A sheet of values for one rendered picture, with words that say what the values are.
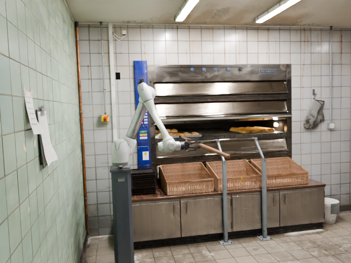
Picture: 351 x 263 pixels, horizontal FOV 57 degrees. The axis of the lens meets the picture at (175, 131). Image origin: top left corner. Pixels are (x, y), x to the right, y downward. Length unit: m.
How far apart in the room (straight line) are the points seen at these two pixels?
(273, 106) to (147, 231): 2.32
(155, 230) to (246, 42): 2.61
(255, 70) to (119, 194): 2.45
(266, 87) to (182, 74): 1.15
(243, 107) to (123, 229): 2.21
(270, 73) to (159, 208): 2.30
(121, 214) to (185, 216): 0.86
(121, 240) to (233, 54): 2.64
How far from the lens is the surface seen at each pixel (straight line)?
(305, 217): 4.37
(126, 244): 3.32
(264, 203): 3.99
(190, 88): 4.16
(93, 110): 4.05
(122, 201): 3.18
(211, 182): 3.81
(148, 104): 3.06
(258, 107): 4.46
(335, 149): 5.09
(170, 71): 4.14
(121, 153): 3.10
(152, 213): 3.70
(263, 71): 4.53
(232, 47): 4.39
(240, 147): 4.39
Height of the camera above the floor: 1.56
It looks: 4 degrees down
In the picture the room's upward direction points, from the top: 2 degrees counter-clockwise
